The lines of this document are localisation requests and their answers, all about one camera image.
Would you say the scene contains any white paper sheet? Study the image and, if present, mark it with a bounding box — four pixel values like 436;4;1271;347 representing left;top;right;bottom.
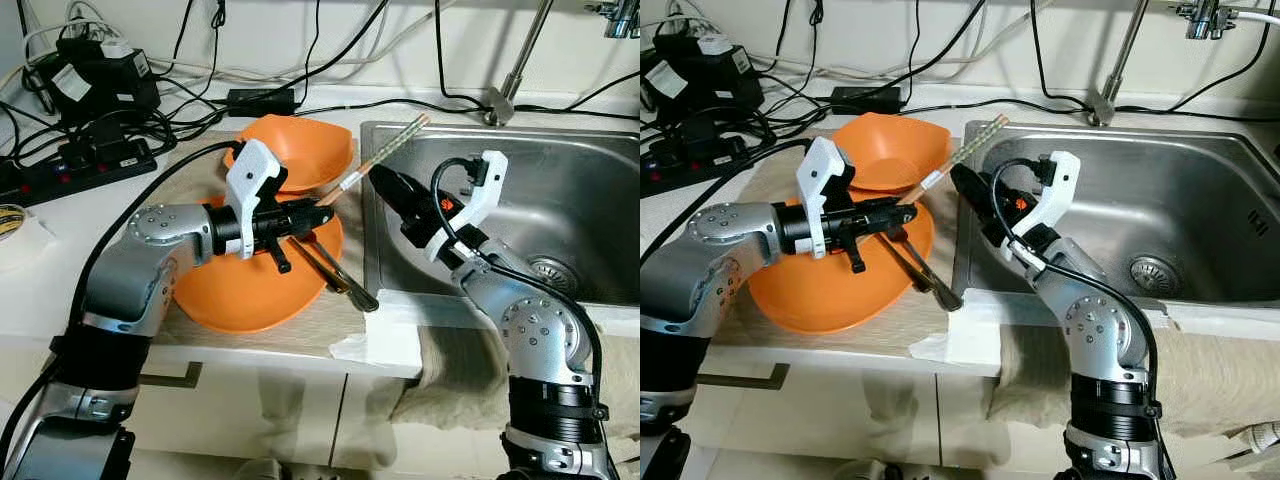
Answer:
908;288;1008;381
329;288;433;381

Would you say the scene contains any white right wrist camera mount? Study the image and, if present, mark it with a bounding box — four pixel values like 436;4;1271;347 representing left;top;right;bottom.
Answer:
424;149;510;265
1003;149;1084;265

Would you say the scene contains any black labelled device box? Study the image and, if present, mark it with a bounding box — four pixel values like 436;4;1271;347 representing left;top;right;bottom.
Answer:
33;36;162;127
643;33;768;123

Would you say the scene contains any orange plastic plate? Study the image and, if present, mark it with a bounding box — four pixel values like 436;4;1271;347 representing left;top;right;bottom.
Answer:
747;194;937;335
171;194;347;335

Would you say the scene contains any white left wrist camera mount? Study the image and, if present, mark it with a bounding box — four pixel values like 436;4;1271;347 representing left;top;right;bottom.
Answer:
224;139;285;262
796;136;857;260

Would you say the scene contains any metal fork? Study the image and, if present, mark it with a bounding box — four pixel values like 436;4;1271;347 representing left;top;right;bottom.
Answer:
310;235;381;313
895;232;967;313

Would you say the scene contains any black power strip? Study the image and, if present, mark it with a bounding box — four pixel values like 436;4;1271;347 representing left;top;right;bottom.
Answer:
0;136;160;208
640;136;748;198

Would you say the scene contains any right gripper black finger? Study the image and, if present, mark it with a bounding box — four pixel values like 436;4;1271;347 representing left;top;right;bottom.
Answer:
371;174;420;240
954;163;1005;215
374;165;427;217
950;172;998;240

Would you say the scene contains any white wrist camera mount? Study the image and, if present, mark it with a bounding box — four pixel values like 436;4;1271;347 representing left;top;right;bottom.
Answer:
224;139;285;262
1003;149;1084;265
796;136;857;260
424;149;510;265

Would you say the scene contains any white corrugated hose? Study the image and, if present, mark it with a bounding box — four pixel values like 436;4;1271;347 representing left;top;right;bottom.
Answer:
1233;418;1280;473

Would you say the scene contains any beige hanging towel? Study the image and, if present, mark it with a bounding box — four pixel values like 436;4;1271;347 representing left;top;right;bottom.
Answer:
393;322;641;433
988;322;1280;433

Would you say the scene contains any cream cabinet door with handle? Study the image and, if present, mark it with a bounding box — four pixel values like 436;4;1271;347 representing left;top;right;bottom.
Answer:
120;355;351;471
690;355;946;471

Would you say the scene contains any stainless steel sink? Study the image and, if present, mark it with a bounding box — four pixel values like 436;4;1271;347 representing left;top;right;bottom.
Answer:
950;121;1280;308
359;121;641;308

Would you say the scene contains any metal cabinet handle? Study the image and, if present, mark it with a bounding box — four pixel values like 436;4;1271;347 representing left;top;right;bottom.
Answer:
138;361;202;390
693;364;793;390

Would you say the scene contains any patterned chopstick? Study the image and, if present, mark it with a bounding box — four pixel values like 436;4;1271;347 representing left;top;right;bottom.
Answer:
894;112;1012;208
319;112;434;208

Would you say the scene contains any metal wall tap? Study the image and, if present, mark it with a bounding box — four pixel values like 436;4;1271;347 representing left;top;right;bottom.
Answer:
1173;0;1243;43
588;0;641;41

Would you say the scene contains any orange plastic bowl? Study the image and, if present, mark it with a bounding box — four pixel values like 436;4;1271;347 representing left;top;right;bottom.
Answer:
829;111;954;194
224;114;357;197

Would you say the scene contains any thin black power cable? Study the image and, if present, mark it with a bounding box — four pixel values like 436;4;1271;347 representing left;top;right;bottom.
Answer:
1028;0;1094;109
434;0;491;111

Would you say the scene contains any beige woven placemat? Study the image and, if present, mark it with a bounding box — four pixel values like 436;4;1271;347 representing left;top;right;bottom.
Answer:
148;124;383;358
723;124;978;358

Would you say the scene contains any black power adapter brick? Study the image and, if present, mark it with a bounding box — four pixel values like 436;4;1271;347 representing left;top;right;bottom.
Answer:
831;85;904;115
227;87;299;117

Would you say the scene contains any metal spoon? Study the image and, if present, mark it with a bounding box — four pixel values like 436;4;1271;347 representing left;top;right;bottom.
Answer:
290;235;353;298
884;232;936;298

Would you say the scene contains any steel sink faucet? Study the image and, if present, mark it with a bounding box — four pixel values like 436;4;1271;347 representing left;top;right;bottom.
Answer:
1089;0;1152;128
484;0;557;128

